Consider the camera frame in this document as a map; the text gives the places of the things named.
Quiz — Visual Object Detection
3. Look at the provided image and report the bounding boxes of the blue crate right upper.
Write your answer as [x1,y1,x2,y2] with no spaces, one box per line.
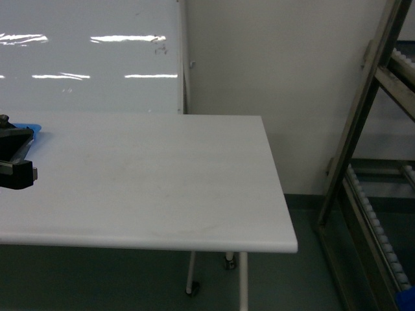
[395,286,415,311]

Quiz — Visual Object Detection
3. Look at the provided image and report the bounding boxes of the metal roller rack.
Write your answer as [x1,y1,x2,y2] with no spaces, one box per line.
[316,1,414,310]

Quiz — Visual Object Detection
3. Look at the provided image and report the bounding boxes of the white whiteboard panel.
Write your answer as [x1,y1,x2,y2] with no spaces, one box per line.
[1,1,185,114]

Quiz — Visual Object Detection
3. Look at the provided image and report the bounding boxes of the white table frame legs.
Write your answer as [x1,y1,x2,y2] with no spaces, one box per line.
[185,251,249,311]

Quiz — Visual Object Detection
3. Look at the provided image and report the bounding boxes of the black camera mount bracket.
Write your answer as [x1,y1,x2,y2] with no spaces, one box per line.
[1,114,38,190]

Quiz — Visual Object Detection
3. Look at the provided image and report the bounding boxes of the blue plastic tray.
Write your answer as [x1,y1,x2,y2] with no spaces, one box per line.
[12,123,42,140]

